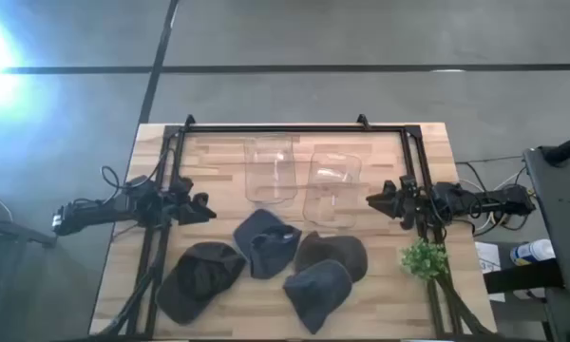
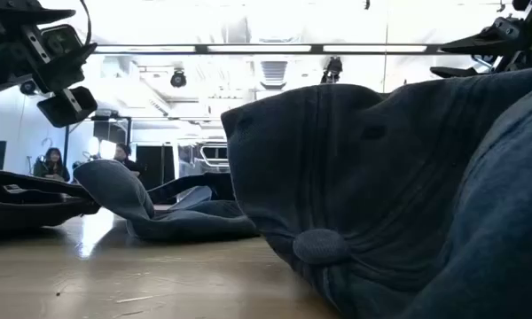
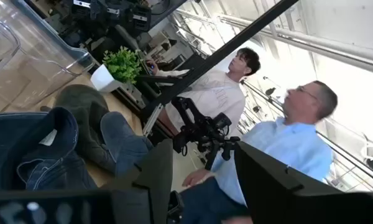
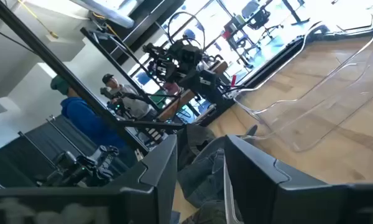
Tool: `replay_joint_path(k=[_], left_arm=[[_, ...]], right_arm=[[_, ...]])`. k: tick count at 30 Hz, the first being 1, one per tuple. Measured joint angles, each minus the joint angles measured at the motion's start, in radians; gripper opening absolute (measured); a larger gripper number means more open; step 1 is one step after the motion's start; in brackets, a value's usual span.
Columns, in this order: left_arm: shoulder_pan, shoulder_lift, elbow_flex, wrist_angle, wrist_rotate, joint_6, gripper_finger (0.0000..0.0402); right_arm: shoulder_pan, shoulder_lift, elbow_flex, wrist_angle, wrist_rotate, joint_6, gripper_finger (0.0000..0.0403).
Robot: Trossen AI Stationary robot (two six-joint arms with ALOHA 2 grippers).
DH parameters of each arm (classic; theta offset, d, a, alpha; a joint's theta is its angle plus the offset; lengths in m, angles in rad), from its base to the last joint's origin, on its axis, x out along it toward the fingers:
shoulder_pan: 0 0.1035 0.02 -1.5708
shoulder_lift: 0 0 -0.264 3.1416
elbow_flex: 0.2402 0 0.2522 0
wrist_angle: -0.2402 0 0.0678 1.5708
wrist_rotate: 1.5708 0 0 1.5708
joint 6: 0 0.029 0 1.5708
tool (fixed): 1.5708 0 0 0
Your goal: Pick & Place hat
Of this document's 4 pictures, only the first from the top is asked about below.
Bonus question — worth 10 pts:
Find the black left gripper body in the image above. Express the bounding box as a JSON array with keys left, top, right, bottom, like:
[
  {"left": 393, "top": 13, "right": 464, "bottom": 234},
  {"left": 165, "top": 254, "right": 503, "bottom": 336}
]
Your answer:
[{"left": 169, "top": 188, "right": 200, "bottom": 226}]

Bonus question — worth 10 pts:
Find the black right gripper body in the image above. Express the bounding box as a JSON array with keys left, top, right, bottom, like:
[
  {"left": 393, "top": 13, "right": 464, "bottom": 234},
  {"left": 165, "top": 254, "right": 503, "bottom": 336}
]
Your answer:
[{"left": 390, "top": 175, "right": 423, "bottom": 231}]

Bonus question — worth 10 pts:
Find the dark brown cap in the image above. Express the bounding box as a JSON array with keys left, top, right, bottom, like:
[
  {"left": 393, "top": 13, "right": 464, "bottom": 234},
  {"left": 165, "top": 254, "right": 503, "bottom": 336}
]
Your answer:
[{"left": 294, "top": 231, "right": 370, "bottom": 284}]

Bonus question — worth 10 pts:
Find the black cap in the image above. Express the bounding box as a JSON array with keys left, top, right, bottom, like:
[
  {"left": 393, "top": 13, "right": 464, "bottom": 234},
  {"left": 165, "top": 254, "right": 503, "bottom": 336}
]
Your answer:
[{"left": 155, "top": 241, "right": 247, "bottom": 326}]

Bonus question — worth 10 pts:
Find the navy blue cap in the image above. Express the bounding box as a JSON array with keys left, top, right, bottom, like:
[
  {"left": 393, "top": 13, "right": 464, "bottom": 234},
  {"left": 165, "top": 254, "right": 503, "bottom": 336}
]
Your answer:
[{"left": 232, "top": 208, "right": 303, "bottom": 280}]

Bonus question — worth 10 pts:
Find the slate grey cap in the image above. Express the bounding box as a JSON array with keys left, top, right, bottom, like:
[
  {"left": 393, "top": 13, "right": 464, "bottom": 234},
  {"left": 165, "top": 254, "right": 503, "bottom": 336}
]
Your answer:
[{"left": 282, "top": 258, "right": 353, "bottom": 335}]

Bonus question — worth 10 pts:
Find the clear plastic bin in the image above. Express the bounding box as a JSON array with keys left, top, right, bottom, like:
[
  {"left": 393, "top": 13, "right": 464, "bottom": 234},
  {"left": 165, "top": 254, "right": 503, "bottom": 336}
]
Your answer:
[
  {"left": 302, "top": 151, "right": 364, "bottom": 228},
  {"left": 243, "top": 134, "right": 299, "bottom": 205}
]

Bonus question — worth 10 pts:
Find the small green artificial plant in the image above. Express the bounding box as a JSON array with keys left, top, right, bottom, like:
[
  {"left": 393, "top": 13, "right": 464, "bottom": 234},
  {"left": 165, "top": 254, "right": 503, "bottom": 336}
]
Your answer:
[{"left": 399, "top": 237, "right": 450, "bottom": 281}]

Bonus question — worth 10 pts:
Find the white paper sheet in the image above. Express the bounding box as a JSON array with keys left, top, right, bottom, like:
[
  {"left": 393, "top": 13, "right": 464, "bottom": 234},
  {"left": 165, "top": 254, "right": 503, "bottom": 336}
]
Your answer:
[{"left": 474, "top": 240, "right": 507, "bottom": 304}]

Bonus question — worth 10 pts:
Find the blue and white bottle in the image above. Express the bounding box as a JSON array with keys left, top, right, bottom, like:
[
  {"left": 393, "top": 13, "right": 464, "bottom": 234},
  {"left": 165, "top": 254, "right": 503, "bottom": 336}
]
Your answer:
[{"left": 509, "top": 238, "right": 557, "bottom": 267}]

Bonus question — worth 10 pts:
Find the grey cart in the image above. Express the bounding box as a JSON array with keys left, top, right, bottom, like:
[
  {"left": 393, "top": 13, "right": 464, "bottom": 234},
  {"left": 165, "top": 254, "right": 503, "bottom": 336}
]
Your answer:
[{"left": 522, "top": 144, "right": 570, "bottom": 342}]

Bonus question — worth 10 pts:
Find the black pole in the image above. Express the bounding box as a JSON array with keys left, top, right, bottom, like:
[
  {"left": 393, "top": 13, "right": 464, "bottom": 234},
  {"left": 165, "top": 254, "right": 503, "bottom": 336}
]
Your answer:
[{"left": 543, "top": 129, "right": 570, "bottom": 167}]

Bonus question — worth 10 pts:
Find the white cable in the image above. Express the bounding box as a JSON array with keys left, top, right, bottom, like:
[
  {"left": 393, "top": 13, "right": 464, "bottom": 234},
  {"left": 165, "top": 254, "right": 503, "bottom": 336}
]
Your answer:
[{"left": 457, "top": 166, "right": 528, "bottom": 232}]

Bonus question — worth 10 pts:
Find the black floor cable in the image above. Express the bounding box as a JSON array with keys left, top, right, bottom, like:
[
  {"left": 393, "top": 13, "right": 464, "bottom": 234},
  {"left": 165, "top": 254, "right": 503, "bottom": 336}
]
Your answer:
[{"left": 454, "top": 155, "right": 526, "bottom": 194}]

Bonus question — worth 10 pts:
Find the black aluminium frame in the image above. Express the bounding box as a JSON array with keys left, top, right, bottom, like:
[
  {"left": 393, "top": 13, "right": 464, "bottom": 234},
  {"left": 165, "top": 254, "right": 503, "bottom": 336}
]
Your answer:
[{"left": 97, "top": 113, "right": 496, "bottom": 339}]

